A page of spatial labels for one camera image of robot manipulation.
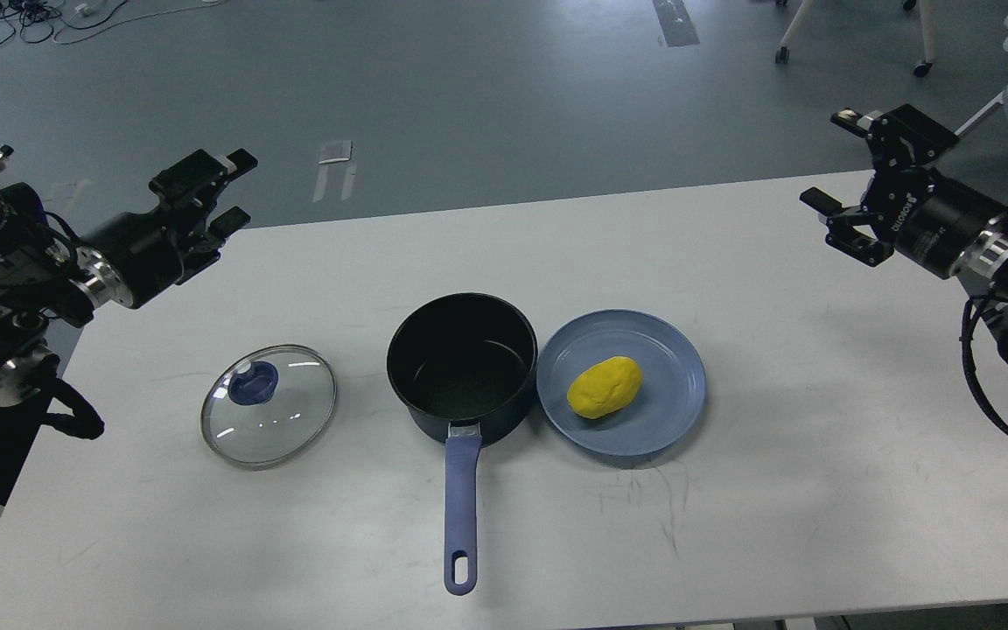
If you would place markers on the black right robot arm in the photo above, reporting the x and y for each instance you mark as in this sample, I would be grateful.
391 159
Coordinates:
988 262

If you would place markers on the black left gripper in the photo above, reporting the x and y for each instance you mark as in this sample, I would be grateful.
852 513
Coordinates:
139 255

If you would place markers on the glass pot lid blue knob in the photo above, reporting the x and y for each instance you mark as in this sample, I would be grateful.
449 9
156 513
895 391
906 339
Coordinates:
268 406

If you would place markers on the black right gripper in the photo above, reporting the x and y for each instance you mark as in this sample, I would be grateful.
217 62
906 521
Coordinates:
931 219

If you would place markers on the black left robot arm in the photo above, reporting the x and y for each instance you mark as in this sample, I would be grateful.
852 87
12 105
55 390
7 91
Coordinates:
49 273

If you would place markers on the dark blue saucepan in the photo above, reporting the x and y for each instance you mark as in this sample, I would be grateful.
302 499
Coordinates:
464 366

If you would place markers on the white rolling table legs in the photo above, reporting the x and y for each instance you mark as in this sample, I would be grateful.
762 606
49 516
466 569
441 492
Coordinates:
923 11

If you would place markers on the blue plate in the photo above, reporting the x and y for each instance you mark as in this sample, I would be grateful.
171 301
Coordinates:
673 385

